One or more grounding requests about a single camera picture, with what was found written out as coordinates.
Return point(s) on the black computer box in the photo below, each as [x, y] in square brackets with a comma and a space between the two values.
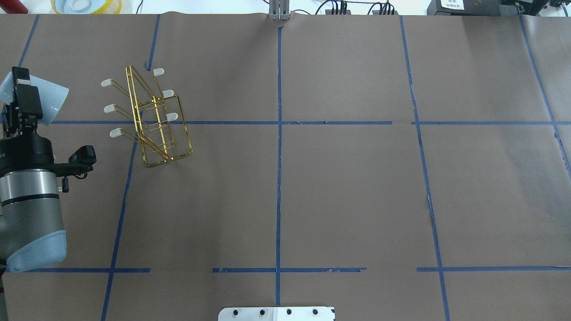
[473, 8]

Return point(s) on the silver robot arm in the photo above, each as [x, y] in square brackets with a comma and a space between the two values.
[32, 231]

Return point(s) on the gold wire cup holder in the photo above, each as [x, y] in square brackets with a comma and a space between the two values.
[160, 126]

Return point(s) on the aluminium frame post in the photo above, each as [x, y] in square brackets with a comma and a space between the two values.
[279, 10]

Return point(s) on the yellow rimmed bowl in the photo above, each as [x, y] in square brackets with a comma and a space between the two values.
[81, 7]

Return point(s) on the orange black connector strip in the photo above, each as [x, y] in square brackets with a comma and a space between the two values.
[357, 7]

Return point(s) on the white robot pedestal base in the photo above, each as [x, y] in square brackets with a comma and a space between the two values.
[291, 313]

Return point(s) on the light blue cup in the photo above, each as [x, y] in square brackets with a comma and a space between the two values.
[52, 96]

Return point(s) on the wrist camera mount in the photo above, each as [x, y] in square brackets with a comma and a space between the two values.
[79, 165]

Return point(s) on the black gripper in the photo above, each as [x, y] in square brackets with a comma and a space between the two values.
[26, 151]

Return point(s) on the red thermos bottle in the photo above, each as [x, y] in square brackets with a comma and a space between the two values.
[13, 7]

